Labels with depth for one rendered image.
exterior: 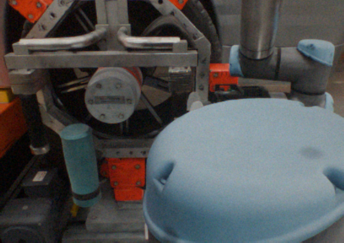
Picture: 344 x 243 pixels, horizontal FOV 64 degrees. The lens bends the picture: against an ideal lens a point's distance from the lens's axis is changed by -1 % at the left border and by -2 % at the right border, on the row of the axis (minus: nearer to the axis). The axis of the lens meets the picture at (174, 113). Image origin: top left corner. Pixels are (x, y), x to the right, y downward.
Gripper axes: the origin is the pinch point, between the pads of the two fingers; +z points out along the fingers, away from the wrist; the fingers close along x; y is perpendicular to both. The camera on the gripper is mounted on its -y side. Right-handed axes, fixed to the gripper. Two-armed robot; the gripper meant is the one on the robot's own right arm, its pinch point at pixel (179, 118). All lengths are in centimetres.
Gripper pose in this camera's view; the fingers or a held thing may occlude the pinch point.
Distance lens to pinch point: 65.3
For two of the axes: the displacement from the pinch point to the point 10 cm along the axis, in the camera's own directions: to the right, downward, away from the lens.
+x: 0.4, 4.3, -9.0
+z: -10.0, 0.2, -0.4
